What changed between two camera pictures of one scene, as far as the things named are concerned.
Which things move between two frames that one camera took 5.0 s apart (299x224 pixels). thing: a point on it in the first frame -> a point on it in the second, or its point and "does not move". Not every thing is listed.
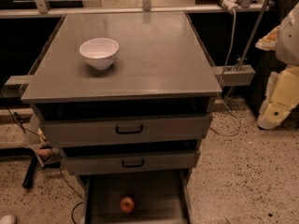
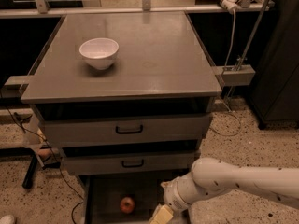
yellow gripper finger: [281, 97] -> [162, 216]
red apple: [127, 204] does not move
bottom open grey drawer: [161, 196] does not move
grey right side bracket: [230, 76] does not move
